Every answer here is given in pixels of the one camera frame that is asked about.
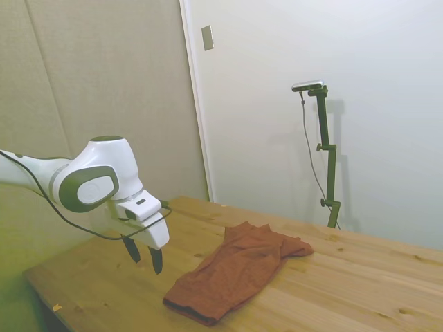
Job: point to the small yellow tape scrap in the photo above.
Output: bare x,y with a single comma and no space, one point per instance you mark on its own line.
56,306

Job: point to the white door trim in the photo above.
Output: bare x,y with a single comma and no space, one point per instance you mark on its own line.
197,103

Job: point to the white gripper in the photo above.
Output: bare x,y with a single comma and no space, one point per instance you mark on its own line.
156,233

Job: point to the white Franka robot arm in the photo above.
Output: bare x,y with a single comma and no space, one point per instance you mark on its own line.
104,155

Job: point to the rust orange shorts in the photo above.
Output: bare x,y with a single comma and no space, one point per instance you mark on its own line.
239,266

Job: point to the grey exterior camera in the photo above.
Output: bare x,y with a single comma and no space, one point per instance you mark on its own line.
308,85

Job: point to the dark green camera stand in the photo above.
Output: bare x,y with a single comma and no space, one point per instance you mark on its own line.
327,145

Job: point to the grey wall plate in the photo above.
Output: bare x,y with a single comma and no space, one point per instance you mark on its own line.
207,38

